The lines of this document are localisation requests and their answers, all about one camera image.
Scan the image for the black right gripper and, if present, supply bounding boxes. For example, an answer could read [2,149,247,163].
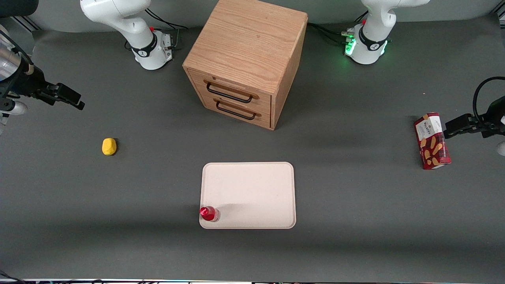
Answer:
[0,65,86,111]

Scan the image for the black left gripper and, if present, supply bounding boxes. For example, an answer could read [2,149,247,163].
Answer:
[444,96,505,140]

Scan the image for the red coke bottle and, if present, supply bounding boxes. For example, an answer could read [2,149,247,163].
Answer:
[200,206,221,222]

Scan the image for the beige rectangular tray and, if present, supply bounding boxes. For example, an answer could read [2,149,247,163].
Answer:
[199,162,297,230]

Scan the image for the red tartan shortbread box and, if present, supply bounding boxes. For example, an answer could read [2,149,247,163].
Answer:
[413,112,452,170]

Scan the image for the wooden two-drawer cabinet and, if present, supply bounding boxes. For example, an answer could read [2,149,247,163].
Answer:
[182,0,309,131]

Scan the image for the black left gripper cable loop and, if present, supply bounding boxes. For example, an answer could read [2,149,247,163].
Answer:
[473,77,505,121]

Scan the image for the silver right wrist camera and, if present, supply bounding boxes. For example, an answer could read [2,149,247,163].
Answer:
[0,101,28,126]

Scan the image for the black right arm base cables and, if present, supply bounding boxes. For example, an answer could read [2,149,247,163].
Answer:
[145,8,189,50]

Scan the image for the black arm base cables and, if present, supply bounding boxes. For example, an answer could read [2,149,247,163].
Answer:
[145,8,189,50]
[307,11,369,46]

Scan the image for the black metal drawer handle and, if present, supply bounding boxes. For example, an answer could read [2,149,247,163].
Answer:
[204,80,260,104]
[213,99,262,120]

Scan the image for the black left arm base cables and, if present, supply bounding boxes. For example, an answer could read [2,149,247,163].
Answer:
[307,11,369,46]

